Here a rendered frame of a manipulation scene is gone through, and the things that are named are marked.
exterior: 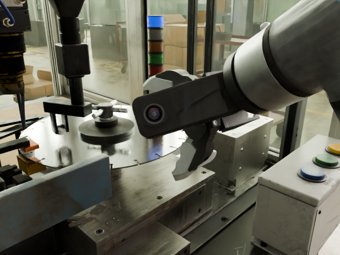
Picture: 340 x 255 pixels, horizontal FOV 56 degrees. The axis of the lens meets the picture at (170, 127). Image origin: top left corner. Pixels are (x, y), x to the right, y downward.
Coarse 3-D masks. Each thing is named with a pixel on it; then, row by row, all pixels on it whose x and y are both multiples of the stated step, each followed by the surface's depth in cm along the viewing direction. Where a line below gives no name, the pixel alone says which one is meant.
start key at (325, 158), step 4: (316, 156) 62; (320, 156) 62; (324, 156) 62; (328, 156) 62; (332, 156) 62; (316, 160) 62; (320, 160) 61; (324, 160) 61; (328, 160) 61; (332, 160) 61; (336, 160) 61; (324, 164) 60; (328, 164) 60; (332, 164) 60; (336, 164) 60
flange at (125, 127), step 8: (88, 120) 66; (96, 120) 62; (104, 120) 62; (112, 120) 62; (120, 120) 66; (128, 120) 66; (80, 128) 62; (88, 128) 62; (96, 128) 62; (104, 128) 61; (112, 128) 62; (120, 128) 62; (128, 128) 62; (80, 136) 61; (88, 136) 59; (96, 136) 59; (104, 136) 59; (112, 136) 59; (120, 136) 60
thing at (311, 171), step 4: (304, 168) 58; (308, 168) 58; (312, 168) 58; (316, 168) 58; (320, 168) 58; (300, 172) 58; (304, 172) 57; (308, 172) 56; (312, 172) 56; (316, 172) 56; (320, 172) 56; (304, 176) 56; (308, 176) 56; (312, 176) 55; (316, 176) 55; (320, 176) 55
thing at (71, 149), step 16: (128, 112) 74; (32, 128) 65; (48, 128) 65; (48, 144) 57; (64, 144) 57; (80, 144) 57; (96, 144) 57; (112, 144) 57; (128, 144) 57; (144, 144) 57; (160, 144) 57; (176, 144) 57; (32, 160) 52; (48, 160) 51; (64, 160) 51; (80, 160) 51; (112, 160) 51; (128, 160) 51; (144, 160) 51
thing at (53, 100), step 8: (72, 80) 52; (80, 80) 53; (72, 88) 53; (80, 88) 53; (72, 96) 53; (80, 96) 54; (48, 104) 55; (56, 104) 55; (64, 104) 54; (72, 104) 54; (80, 104) 54; (88, 104) 54; (48, 112) 56; (56, 112) 55; (64, 112) 55; (72, 112) 54; (80, 112) 54; (88, 112) 55; (56, 120) 56; (64, 120) 57; (56, 128) 57
